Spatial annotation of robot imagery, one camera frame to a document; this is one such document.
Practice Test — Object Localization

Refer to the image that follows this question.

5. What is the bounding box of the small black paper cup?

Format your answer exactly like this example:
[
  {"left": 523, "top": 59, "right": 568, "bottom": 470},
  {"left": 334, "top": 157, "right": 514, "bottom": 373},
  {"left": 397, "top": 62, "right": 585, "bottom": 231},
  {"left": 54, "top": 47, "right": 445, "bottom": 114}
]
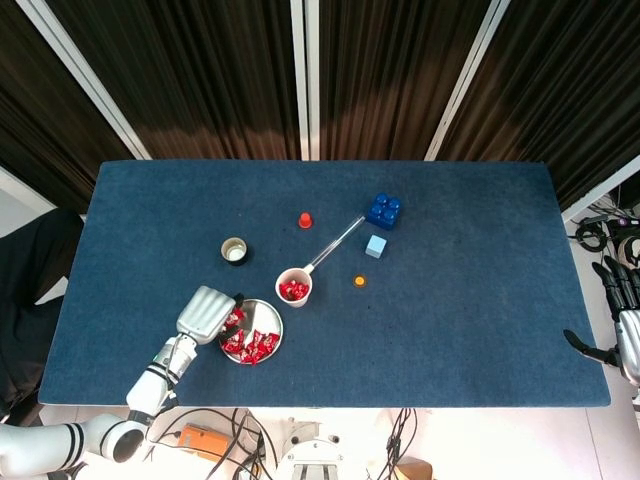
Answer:
[{"left": 220, "top": 237, "right": 253, "bottom": 268}]

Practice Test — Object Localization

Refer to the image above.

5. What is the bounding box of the orange device box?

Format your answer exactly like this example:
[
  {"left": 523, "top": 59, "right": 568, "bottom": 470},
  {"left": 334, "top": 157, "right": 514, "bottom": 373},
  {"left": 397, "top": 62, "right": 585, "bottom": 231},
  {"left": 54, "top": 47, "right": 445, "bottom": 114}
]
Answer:
[{"left": 178, "top": 423, "right": 232, "bottom": 462}]

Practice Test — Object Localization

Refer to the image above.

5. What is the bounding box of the brown wooden thing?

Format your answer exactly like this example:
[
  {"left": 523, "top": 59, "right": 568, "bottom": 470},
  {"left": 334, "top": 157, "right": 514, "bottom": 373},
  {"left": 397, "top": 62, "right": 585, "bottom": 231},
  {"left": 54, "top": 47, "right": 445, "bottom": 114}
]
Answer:
[{"left": 394, "top": 457, "right": 434, "bottom": 480}]

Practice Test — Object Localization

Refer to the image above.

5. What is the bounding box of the black cable tangle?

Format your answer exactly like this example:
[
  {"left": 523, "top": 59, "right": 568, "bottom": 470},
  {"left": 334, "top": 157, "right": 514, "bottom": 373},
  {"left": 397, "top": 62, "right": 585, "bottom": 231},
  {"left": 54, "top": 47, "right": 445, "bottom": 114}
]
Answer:
[{"left": 569, "top": 189, "right": 640, "bottom": 266}]

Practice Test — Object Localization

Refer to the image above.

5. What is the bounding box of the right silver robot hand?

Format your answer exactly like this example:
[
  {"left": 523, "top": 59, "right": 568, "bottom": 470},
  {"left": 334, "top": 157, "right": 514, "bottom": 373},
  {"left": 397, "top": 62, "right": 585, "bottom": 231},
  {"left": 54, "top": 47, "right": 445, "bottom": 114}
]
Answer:
[{"left": 563, "top": 255, "right": 640, "bottom": 386}]

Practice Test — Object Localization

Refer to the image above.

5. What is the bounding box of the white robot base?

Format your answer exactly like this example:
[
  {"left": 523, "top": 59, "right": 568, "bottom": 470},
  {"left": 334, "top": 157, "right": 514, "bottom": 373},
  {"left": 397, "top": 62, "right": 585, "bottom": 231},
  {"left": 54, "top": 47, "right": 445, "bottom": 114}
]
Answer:
[{"left": 274, "top": 418, "right": 351, "bottom": 480}]

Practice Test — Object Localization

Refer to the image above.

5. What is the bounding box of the white double partition post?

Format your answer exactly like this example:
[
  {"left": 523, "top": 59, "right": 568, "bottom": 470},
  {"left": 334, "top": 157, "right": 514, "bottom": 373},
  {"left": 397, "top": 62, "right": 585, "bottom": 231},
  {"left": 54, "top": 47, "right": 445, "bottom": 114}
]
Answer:
[{"left": 289, "top": 0, "right": 321, "bottom": 161}]

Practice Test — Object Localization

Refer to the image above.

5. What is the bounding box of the white paper cup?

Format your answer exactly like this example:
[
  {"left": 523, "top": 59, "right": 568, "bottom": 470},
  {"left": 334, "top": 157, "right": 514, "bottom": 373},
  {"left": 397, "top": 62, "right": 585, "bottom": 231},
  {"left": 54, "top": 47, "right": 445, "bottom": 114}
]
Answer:
[{"left": 275, "top": 267, "right": 314, "bottom": 309}]

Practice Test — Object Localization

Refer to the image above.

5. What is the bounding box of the black cable bundle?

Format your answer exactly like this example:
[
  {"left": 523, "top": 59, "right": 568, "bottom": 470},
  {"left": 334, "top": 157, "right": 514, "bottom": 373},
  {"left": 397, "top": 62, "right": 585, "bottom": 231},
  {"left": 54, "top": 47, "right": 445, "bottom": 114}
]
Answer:
[
  {"left": 142, "top": 407, "right": 279, "bottom": 480},
  {"left": 377, "top": 407, "right": 419, "bottom": 480}
]

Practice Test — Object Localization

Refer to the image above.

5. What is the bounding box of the clear glass test tube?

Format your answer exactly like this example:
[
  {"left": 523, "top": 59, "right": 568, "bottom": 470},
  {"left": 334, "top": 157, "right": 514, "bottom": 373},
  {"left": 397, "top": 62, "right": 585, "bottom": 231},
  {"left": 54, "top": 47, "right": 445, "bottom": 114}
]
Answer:
[{"left": 303, "top": 213, "right": 366, "bottom": 275}]

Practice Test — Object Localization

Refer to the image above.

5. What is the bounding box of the round steel plate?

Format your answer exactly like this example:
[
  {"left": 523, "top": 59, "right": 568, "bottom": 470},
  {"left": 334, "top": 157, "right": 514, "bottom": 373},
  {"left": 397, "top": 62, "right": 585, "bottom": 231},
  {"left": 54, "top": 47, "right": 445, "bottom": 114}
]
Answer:
[{"left": 217, "top": 298, "right": 285, "bottom": 367}]

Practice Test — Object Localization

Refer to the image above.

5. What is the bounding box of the dark blue building block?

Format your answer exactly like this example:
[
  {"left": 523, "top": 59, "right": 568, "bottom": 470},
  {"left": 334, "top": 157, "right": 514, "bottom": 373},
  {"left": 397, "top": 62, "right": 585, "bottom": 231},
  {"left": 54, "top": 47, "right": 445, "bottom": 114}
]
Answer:
[{"left": 365, "top": 192, "right": 405, "bottom": 232}]

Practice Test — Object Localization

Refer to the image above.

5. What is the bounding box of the light blue cube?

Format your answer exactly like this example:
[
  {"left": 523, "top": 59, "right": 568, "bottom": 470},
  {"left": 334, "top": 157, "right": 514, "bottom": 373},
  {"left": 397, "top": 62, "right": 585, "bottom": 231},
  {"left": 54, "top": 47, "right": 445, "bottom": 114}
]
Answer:
[{"left": 365, "top": 233, "right": 389, "bottom": 260}]

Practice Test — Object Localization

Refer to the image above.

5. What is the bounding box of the dark brown curtain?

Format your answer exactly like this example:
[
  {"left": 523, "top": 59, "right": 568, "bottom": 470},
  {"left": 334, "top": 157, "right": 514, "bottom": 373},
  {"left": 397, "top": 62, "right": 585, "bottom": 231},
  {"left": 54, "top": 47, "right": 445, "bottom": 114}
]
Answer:
[
  {"left": 0, "top": 0, "right": 134, "bottom": 211},
  {"left": 44, "top": 0, "right": 301, "bottom": 161},
  {"left": 439, "top": 0, "right": 640, "bottom": 211},
  {"left": 318, "top": 0, "right": 494, "bottom": 161}
]

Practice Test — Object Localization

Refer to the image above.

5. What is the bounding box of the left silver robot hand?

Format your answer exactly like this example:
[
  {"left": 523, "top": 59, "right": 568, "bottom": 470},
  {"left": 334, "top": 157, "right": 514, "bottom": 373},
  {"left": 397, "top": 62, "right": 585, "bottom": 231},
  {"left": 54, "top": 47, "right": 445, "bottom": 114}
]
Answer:
[{"left": 175, "top": 285, "right": 247, "bottom": 347}]

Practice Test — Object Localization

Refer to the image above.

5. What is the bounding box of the blue table cloth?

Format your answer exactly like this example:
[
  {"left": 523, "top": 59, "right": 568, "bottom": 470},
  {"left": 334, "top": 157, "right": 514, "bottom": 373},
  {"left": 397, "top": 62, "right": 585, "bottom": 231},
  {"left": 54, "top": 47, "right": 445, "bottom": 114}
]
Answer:
[{"left": 38, "top": 159, "right": 612, "bottom": 409}]

